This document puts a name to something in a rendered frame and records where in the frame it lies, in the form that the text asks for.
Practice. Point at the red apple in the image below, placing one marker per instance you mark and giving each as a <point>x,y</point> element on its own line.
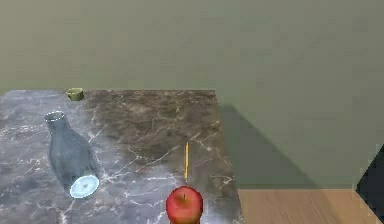
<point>184,206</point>

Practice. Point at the yellow pencil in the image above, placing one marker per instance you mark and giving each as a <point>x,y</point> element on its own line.
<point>186,161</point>

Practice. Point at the small green cup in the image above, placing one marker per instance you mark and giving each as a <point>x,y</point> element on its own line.
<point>75,94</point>

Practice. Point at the clear glass bottle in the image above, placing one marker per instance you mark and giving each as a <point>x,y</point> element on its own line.
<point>69,153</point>

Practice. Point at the dark grey cabinet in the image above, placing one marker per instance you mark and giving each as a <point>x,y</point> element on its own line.
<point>372,188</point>

